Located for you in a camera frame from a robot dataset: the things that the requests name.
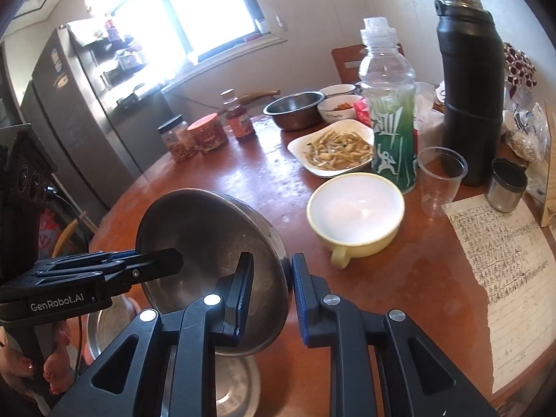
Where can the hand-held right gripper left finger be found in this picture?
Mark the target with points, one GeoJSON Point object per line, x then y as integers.
{"type": "Point", "coordinates": [243, 295]}

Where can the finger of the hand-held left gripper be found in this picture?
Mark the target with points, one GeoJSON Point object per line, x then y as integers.
{"type": "Point", "coordinates": [147, 265]}
{"type": "Point", "coordinates": [100, 257]}

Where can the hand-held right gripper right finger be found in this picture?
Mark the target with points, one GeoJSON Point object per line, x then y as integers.
{"type": "Point", "coordinates": [304, 299]}

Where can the deep steel bowl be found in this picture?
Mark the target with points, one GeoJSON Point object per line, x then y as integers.
{"type": "Point", "coordinates": [195, 226]}

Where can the wide steel bowl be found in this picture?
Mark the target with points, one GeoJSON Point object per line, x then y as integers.
{"type": "Point", "coordinates": [113, 330]}

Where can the person's left hand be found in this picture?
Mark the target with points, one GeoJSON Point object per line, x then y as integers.
{"type": "Point", "coordinates": [56, 365]}

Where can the red patterned cloth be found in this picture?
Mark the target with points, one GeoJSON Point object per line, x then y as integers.
{"type": "Point", "coordinates": [47, 230]}

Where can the yellow wooden chair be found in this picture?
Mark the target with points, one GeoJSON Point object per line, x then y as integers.
{"type": "Point", "coordinates": [65, 236]}

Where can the grey refrigerator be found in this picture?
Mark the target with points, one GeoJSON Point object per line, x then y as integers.
{"type": "Point", "coordinates": [87, 117]}

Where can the clear jar with black lid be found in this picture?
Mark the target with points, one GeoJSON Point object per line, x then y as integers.
{"type": "Point", "coordinates": [176, 141]}

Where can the red tin can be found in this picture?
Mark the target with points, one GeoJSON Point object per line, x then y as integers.
{"type": "Point", "coordinates": [208, 134]}

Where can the white plate with food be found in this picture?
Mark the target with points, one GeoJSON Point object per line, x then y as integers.
{"type": "Point", "coordinates": [334, 150]}

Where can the brown sauce bottle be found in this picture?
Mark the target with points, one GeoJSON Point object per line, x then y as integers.
{"type": "Point", "coordinates": [239, 121]}

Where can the kitchen storage rack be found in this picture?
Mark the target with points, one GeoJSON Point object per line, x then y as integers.
{"type": "Point", "coordinates": [121, 65]}

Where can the clear plastic cup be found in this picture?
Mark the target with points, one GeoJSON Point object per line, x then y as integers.
{"type": "Point", "coordinates": [441, 182]}

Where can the green drink bottle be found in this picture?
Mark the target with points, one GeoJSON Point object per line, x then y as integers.
{"type": "Point", "coordinates": [391, 139]}

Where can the white ceramic bowl with food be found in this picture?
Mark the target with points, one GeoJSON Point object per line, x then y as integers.
{"type": "Point", "coordinates": [339, 110]}

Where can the red packet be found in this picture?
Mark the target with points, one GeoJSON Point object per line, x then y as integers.
{"type": "Point", "coordinates": [362, 115]}

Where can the wooden chair with curved back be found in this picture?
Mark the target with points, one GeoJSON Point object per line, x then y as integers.
{"type": "Point", "coordinates": [260, 95]}

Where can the handwritten paper sheet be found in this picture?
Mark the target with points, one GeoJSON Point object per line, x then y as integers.
{"type": "Point", "coordinates": [508, 269]}

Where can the small steel cup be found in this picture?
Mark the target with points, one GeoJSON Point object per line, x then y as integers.
{"type": "Point", "coordinates": [506, 186]}

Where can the wooden chair with cutout back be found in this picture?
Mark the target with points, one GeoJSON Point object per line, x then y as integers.
{"type": "Point", "coordinates": [345, 63]}

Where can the black thermos flask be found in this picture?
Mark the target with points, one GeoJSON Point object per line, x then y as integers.
{"type": "Point", "coordinates": [469, 95]}

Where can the window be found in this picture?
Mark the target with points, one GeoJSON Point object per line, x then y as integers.
{"type": "Point", "coordinates": [195, 4]}

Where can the clear plastic bag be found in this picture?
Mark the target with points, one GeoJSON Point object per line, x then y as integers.
{"type": "Point", "coordinates": [527, 132]}

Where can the dotted cloth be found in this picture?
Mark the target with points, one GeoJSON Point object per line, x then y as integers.
{"type": "Point", "coordinates": [519, 67]}

